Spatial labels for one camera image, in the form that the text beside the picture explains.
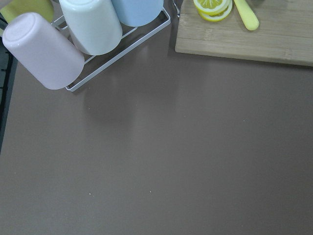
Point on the yellow plastic cup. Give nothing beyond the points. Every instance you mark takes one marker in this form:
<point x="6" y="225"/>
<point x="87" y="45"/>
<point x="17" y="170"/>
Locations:
<point x="17" y="7"/>

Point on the pink plastic cup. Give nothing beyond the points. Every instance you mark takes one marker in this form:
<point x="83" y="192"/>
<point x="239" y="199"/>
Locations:
<point x="49" y="56"/>

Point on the light blue plastic cup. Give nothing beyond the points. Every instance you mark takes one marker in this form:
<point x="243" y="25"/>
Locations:
<point x="137" y="13"/>

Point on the bamboo cutting board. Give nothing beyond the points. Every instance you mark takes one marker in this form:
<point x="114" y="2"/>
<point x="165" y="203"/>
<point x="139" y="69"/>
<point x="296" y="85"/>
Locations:
<point x="284" y="35"/>

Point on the white wire cup rack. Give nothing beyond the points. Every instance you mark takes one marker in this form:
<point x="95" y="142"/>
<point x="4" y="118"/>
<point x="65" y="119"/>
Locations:
<point x="132" y="37"/>

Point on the yellow plastic knife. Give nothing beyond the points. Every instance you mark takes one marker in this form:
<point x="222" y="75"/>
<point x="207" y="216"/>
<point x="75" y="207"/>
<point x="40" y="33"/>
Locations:
<point x="247" y="15"/>

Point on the lemon slice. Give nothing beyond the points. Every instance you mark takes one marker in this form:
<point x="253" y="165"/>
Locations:
<point x="218" y="17"/>
<point x="211" y="7"/>

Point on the white plastic cup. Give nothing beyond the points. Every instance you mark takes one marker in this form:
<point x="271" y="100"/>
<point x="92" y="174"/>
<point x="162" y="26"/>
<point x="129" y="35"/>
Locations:
<point x="93" y="25"/>

